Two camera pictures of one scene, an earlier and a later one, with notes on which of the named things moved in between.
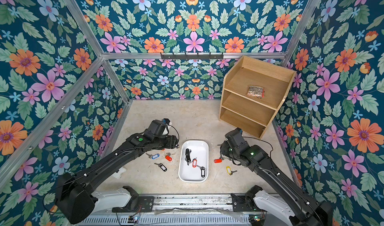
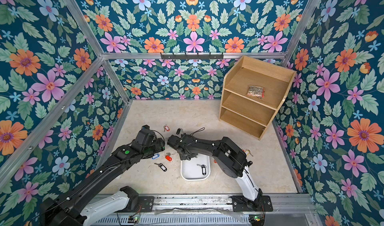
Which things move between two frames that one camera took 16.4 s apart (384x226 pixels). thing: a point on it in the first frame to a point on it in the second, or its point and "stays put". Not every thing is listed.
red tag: [168, 158] stays put
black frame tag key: [162, 166] stays put
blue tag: [153, 156] stays put
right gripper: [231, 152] to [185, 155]
